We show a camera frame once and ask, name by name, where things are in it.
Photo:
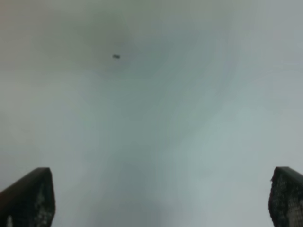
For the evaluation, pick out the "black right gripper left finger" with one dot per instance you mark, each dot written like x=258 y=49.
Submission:
x=30 y=201

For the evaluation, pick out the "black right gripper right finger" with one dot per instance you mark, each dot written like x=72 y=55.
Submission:
x=285 y=203

